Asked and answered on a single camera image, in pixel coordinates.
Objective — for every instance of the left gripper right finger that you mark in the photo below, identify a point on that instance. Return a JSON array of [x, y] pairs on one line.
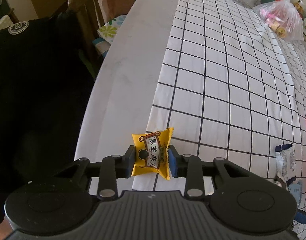
[[193, 170]]

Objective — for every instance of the white blue snack packet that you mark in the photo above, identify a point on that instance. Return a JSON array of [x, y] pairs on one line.
[[285, 163]]

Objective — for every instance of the light blue sachet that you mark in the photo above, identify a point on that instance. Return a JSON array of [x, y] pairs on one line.
[[296, 190]]

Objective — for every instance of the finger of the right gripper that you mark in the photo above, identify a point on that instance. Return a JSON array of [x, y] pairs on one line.
[[300, 216]]

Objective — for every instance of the plastic bag with pink snacks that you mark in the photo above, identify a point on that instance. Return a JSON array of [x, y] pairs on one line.
[[282, 18]]

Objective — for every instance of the left wooden chair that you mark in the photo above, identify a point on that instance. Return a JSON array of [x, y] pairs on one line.
[[90, 18]]

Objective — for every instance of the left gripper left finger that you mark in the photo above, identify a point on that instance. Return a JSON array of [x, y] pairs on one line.
[[107, 171]]

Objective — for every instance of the white grid tablecloth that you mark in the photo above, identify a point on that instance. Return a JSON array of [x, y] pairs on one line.
[[230, 88]]

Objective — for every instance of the yellow sesame candy packet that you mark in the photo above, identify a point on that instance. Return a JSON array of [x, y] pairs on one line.
[[152, 153]]

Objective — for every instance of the person's black clothing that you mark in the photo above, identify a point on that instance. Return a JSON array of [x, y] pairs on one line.
[[45, 86]]

